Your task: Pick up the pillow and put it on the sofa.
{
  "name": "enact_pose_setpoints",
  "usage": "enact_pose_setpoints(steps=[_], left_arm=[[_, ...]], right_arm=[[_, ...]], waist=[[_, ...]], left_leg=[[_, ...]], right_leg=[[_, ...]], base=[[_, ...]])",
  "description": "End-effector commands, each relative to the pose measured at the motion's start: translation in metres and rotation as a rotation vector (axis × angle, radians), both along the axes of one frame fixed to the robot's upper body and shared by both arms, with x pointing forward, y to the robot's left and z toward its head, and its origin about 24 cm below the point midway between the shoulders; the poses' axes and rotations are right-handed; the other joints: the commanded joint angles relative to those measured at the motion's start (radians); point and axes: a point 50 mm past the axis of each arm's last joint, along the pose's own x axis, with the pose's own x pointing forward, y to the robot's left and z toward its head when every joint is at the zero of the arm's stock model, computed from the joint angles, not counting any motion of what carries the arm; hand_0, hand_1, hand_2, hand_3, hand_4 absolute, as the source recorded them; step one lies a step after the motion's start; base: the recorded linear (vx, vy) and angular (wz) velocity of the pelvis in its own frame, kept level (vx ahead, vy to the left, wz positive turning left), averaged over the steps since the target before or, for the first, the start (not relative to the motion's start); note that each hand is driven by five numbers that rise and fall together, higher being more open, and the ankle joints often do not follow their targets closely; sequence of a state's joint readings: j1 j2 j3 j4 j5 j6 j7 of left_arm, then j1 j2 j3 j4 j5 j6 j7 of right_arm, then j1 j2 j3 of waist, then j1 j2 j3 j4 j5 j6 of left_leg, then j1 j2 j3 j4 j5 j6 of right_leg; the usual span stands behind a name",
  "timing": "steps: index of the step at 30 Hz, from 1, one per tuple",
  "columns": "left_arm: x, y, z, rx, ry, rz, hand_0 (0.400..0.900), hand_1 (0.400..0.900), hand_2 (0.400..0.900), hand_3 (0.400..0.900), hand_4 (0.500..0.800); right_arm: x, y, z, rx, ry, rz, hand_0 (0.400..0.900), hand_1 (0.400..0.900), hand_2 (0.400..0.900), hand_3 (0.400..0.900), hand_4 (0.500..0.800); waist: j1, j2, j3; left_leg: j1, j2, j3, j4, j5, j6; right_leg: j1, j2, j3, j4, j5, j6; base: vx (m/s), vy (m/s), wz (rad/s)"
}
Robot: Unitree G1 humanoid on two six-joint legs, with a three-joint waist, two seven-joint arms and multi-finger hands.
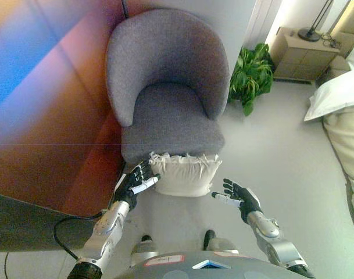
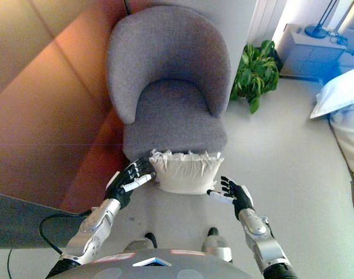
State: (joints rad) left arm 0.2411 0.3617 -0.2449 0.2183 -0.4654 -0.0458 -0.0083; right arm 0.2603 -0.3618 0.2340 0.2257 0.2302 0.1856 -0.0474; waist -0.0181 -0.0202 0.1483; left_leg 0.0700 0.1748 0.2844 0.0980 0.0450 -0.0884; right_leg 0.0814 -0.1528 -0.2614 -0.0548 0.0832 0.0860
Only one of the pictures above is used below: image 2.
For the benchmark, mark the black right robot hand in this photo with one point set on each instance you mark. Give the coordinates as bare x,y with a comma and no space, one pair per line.
237,195

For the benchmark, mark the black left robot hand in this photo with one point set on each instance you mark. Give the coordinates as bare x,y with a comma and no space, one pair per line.
125,180

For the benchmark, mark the white fringed pillow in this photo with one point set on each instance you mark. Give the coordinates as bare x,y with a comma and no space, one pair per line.
185,173

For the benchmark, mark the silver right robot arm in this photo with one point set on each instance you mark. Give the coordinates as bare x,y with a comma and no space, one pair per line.
262,241

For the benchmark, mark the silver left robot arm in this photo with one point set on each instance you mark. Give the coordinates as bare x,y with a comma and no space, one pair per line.
91,229

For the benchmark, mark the silver right robot leg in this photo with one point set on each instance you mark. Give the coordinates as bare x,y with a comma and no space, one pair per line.
217,242

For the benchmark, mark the silver robot leg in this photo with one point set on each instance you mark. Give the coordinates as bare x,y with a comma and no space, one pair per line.
217,242
142,240

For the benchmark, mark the silver left robot leg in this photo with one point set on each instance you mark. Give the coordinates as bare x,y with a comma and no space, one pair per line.
142,240

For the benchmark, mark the dark grey robot torso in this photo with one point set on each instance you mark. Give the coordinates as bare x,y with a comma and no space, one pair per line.
153,266

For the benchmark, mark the grey upholstered armchair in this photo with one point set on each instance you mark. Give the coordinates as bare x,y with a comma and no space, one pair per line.
168,78

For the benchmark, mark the dark grey floor mat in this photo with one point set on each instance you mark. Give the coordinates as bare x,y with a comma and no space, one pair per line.
18,221

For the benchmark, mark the white bed mattress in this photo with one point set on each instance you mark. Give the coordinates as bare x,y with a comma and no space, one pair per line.
348,142

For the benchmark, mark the green potted plant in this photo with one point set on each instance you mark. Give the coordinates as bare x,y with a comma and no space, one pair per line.
256,72

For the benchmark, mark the white bedside cabinet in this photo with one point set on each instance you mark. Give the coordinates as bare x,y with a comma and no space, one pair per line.
311,52

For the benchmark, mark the black floor lamp base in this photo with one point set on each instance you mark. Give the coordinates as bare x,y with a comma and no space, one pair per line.
316,30

